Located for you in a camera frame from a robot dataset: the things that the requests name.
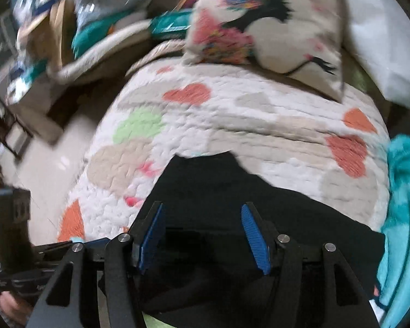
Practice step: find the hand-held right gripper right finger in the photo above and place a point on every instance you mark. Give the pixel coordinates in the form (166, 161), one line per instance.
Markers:
(256, 237)

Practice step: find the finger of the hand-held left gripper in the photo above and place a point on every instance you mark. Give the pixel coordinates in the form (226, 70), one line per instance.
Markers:
(59, 248)

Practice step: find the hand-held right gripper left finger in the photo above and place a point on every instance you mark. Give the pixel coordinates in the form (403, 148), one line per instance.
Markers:
(152, 235)

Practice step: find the black pants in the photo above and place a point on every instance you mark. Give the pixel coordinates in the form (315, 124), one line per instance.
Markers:
(225, 205)

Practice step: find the person's left hand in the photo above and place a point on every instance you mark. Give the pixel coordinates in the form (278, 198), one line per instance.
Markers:
(12, 305)

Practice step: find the heart print quilt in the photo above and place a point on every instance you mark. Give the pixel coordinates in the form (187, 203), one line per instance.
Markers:
(246, 123)

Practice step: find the teal fleece blanket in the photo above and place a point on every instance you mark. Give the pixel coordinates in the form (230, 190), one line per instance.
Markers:
(403, 225)

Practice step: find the dark metal rack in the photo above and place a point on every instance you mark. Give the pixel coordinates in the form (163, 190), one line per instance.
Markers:
(5, 75)

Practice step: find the cardboard box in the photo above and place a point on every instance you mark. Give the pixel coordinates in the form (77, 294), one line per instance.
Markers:
(54, 37)

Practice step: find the teal wipes packet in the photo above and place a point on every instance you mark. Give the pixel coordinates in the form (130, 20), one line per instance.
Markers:
(170, 22)

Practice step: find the unicorn print pillow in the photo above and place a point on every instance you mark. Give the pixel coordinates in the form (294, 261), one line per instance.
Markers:
(266, 20)

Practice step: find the white pillow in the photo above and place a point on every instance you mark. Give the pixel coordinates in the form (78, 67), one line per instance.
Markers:
(379, 37)

